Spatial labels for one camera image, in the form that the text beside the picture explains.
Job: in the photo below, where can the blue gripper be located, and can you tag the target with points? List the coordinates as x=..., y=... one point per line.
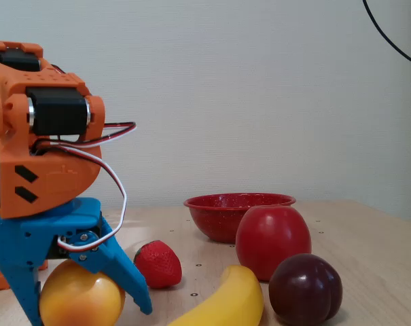
x=32, y=234

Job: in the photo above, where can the yellow orange toy peach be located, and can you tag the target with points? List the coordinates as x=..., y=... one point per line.
x=76, y=302

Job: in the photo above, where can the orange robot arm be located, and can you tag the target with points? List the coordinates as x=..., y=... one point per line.
x=55, y=176

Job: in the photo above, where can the red speckled enamel bowl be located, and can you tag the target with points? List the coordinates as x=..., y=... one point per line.
x=218, y=220

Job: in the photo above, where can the red toy strawberry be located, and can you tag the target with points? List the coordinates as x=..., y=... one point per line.
x=157, y=265

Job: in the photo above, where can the yellow toy banana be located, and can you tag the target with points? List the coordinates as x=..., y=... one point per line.
x=232, y=299

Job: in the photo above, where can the red toy apple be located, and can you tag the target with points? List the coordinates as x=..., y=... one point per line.
x=269, y=241

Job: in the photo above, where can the dark purple toy plum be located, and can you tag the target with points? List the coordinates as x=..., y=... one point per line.
x=303, y=288

